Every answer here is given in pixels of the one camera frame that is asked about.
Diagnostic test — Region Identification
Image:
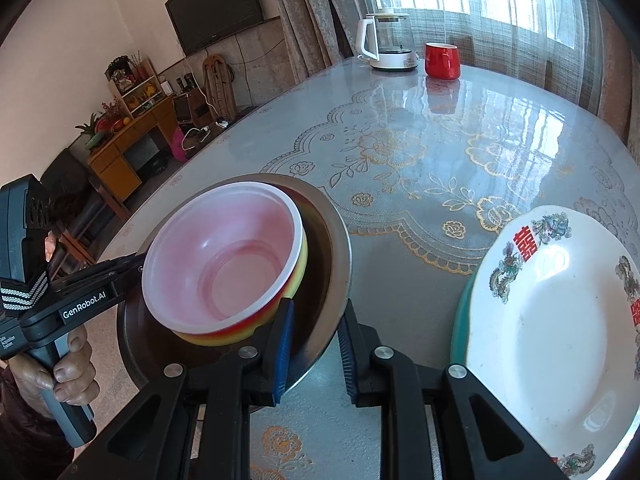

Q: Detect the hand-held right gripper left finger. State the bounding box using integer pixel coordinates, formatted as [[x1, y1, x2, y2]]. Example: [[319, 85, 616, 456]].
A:
[[55, 298, 296, 480]]

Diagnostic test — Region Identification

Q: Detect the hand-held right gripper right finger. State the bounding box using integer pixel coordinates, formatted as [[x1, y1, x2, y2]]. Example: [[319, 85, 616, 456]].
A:
[[337, 300, 571, 480]]

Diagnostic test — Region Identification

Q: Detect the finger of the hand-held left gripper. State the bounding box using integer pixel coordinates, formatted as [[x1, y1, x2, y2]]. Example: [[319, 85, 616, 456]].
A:
[[50, 252, 151, 292]]

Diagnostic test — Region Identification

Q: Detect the stainless steel bowl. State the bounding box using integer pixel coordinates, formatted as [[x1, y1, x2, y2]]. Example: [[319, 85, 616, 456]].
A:
[[116, 172, 353, 401]]

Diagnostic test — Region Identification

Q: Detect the yellow plastic bowl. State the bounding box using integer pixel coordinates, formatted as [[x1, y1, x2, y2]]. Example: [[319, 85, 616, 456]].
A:
[[170, 240, 307, 347]]

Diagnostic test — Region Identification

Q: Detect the red plastic bowl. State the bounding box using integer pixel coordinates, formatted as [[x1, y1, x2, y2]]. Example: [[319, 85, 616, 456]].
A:
[[141, 182, 306, 335]]

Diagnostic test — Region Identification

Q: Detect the teal plastic plate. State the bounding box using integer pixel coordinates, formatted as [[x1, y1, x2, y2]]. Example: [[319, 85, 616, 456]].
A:
[[450, 267, 481, 376]]

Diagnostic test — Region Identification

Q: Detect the white plate with red print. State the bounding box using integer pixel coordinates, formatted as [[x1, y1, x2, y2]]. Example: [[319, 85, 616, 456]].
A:
[[465, 205, 640, 480]]

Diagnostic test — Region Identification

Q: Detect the person's left hand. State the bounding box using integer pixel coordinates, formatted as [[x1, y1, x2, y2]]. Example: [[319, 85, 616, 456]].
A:
[[9, 325, 97, 418]]

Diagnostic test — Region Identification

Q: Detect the dark armchair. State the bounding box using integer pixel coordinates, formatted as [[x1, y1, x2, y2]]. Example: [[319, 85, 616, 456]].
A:
[[40, 147, 133, 273]]

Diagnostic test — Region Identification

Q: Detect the wooden cabinet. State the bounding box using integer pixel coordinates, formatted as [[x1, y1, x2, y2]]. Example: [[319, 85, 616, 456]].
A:
[[87, 96, 180, 203]]

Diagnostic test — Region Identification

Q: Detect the pink bag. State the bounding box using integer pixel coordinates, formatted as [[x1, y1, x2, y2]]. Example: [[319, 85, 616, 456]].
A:
[[167, 127, 190, 162]]

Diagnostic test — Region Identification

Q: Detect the black electronic box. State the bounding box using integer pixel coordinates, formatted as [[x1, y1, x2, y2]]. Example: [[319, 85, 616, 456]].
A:
[[172, 94, 195, 125]]

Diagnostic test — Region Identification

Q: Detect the wooden shelf with ornaments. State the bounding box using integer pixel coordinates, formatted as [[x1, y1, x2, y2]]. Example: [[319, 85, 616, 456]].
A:
[[106, 52, 162, 111]]

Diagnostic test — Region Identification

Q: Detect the white electric glass kettle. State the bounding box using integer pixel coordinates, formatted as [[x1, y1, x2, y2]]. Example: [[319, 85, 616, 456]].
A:
[[356, 10, 420, 72]]

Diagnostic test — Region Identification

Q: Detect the red mug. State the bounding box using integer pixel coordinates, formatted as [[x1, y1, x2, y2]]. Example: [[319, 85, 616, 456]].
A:
[[424, 42, 461, 81]]

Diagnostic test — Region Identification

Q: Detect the beige patterned curtain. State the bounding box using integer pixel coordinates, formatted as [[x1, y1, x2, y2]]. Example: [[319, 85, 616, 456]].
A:
[[270, 0, 373, 86], [595, 5, 640, 141]]

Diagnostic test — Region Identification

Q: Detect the white sheer curtain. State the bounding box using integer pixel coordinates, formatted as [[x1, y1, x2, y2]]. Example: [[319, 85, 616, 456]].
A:
[[350, 0, 611, 116]]

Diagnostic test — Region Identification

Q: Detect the white cable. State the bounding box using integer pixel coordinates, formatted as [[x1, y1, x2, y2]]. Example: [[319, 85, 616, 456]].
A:
[[181, 127, 213, 152]]

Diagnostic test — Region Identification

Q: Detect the black wall television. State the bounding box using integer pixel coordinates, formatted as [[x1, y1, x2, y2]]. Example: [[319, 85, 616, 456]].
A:
[[165, 0, 265, 57]]

